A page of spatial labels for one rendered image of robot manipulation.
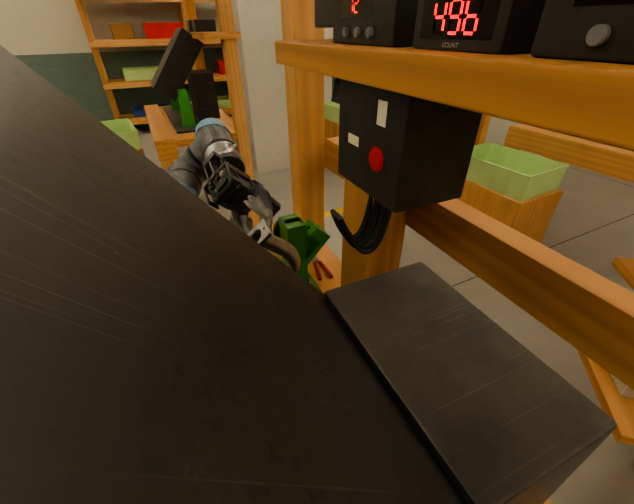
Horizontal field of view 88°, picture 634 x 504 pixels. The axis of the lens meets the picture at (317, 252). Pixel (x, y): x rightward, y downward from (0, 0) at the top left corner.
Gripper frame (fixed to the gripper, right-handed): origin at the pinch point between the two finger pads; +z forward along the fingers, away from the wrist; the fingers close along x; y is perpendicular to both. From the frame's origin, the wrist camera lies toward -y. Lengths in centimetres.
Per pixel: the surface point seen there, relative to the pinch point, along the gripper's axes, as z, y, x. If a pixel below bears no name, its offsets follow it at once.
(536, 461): 44.0, 0.1, 16.6
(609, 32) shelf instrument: 24.9, 16.3, 39.0
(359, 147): 3.1, 2.4, 22.8
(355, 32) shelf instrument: -5.0, 10.3, 32.3
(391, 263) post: 3.4, -33.4, 9.8
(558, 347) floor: 28, -205, 28
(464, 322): 29.3, -7.7, 18.1
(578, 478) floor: 74, -154, -2
